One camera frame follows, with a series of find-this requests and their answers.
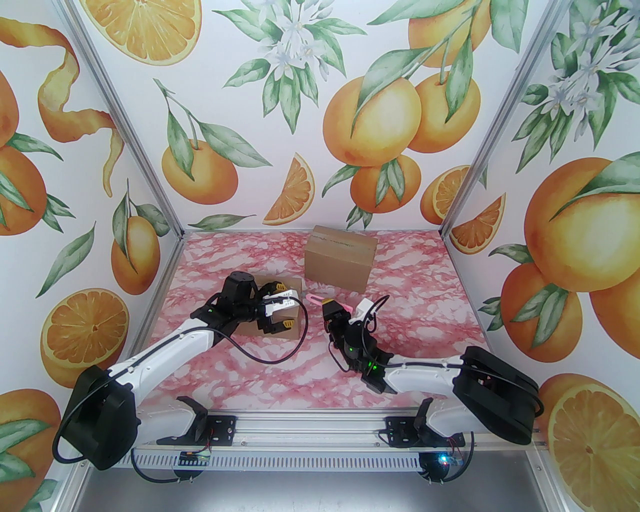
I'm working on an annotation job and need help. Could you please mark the large cardboard box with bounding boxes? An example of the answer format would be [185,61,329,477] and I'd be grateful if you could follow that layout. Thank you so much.
[239,273,304,341]

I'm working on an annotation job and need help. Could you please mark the pink utility knife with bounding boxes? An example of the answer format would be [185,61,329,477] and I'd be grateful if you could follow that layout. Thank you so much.
[305,293,352,313]

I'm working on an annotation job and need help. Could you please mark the small taped cardboard box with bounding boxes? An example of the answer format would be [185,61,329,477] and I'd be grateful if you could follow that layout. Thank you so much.
[304,224,379,294]

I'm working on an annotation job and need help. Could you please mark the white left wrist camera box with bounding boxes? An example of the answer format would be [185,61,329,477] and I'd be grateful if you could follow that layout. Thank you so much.
[262,291,302,317]

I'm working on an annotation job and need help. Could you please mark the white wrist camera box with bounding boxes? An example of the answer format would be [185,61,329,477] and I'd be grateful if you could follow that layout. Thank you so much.
[262,291,302,317]
[350,298,377,327]

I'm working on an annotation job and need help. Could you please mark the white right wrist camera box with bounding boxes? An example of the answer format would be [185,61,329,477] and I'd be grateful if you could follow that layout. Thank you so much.
[350,298,377,327]

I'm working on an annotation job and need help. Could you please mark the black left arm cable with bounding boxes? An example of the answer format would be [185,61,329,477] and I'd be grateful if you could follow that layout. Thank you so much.
[215,295,309,364]

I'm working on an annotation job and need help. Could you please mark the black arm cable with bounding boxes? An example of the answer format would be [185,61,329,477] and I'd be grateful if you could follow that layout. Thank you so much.
[327,294,544,421]
[215,295,309,364]

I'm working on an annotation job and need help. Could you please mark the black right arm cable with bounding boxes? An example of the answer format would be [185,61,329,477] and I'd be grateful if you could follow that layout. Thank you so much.
[327,294,544,421]

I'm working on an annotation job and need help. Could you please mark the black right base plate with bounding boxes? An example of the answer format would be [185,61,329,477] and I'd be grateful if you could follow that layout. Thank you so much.
[387,415,467,449]

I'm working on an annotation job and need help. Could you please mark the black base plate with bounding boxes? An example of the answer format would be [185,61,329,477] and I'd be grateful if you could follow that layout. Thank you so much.
[387,415,467,449]
[157,414,237,447]

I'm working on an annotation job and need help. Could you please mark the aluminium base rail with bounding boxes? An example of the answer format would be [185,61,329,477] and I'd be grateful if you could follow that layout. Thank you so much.
[75,385,548,452]

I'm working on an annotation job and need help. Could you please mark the aluminium back frame bar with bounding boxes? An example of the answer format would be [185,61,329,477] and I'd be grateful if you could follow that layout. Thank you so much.
[181,226,444,235]

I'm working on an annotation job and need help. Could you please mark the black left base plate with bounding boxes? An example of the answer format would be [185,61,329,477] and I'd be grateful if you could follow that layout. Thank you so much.
[157,414,237,447]

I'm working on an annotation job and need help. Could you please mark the perforated metal cable tray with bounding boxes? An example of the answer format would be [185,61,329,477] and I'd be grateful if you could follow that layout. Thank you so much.
[89,449,423,472]

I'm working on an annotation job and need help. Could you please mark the black right base cable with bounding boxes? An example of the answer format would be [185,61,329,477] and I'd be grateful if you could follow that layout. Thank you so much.
[420,430,476,487]

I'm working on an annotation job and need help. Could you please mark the black base cable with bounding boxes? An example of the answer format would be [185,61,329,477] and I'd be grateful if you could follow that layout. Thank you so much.
[129,440,213,487]
[420,430,476,487]

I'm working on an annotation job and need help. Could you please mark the black left base cable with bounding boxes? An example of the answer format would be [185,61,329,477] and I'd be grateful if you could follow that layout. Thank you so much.
[129,440,213,487]

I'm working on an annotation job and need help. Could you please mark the aluminium left frame post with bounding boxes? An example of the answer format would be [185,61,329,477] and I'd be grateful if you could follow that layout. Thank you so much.
[60,0,186,241]

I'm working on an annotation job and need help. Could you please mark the aluminium frame post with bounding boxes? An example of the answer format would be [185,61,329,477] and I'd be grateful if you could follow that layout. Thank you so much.
[60,0,186,241]
[439,0,571,241]

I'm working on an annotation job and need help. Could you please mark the aluminium right frame post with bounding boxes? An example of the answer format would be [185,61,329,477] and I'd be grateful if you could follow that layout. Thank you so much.
[439,0,571,241]

